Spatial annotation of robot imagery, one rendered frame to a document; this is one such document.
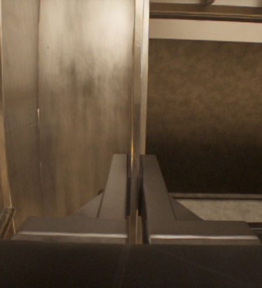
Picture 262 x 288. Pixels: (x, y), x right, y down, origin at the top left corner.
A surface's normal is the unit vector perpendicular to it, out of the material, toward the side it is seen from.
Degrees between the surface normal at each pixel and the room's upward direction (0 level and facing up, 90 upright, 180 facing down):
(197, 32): 0
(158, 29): 0
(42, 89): 10
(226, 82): 18
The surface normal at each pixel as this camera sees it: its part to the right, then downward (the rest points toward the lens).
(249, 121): 0.00, 0.14
